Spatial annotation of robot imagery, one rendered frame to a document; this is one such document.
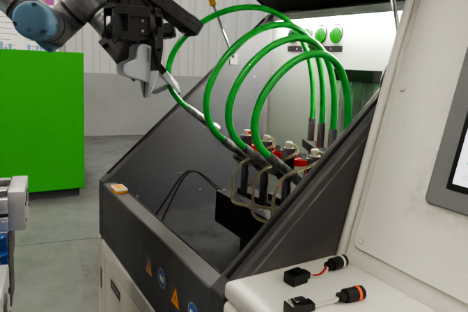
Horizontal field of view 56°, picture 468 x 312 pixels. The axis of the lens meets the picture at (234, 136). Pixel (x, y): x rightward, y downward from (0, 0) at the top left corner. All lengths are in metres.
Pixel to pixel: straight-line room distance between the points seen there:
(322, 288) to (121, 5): 0.53
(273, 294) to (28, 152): 3.63
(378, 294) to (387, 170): 0.19
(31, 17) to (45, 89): 3.12
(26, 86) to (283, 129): 2.98
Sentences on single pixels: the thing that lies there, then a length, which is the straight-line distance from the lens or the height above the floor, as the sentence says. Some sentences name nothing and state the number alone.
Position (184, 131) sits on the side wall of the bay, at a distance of 1.31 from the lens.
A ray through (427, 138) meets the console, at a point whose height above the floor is 1.20.
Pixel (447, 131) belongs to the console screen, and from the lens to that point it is 0.69.
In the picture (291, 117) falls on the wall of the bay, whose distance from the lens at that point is 1.36.
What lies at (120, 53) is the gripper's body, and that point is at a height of 1.30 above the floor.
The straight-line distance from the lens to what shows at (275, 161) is 0.79.
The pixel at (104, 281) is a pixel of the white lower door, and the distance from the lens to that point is 1.35.
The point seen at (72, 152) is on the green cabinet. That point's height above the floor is 0.42.
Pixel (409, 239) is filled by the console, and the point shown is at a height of 1.05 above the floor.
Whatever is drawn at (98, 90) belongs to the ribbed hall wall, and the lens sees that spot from 7.34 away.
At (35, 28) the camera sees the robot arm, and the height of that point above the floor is 1.34.
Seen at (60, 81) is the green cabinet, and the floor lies 1.04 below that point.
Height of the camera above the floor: 1.30
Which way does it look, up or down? 10 degrees down
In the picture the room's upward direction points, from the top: 3 degrees clockwise
